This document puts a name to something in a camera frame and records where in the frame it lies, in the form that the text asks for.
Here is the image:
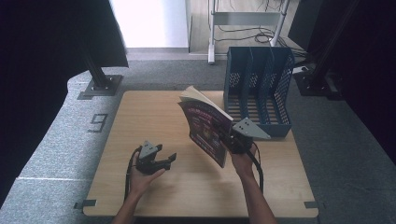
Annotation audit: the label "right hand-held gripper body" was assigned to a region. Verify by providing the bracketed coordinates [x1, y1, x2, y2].
[221, 117, 272, 156]

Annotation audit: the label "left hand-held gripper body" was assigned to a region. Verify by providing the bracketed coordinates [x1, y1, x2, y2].
[134, 140, 164, 175]

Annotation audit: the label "purple cover book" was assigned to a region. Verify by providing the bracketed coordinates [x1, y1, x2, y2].
[177, 85, 234, 169]

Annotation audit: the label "blue plastic file rack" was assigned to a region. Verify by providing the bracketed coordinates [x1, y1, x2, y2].
[222, 46, 296, 139]

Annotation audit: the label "person's left hand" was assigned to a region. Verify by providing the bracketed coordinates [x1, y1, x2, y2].
[128, 151, 166, 198]

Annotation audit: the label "person's right hand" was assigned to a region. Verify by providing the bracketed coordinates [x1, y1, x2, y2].
[221, 141, 259, 179]

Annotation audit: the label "white power strip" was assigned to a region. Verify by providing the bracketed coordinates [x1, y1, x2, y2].
[291, 64, 310, 75]

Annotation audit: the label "black metal stand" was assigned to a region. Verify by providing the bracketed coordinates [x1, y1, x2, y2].
[76, 31, 124, 98]
[292, 0, 347, 102]

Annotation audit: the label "black curtain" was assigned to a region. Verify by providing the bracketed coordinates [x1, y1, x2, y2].
[0, 0, 130, 207]
[289, 0, 396, 166]

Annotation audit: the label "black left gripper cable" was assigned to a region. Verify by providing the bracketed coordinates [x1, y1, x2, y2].
[123, 145, 143, 203]

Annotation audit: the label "grey metal table bracket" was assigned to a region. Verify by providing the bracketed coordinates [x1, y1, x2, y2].
[73, 199, 98, 211]
[304, 201, 327, 210]

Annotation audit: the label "black floor cables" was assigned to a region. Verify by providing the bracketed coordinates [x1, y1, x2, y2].
[214, 0, 310, 58]

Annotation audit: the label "white metal stand frame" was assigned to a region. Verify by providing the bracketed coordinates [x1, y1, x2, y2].
[206, 0, 292, 65]

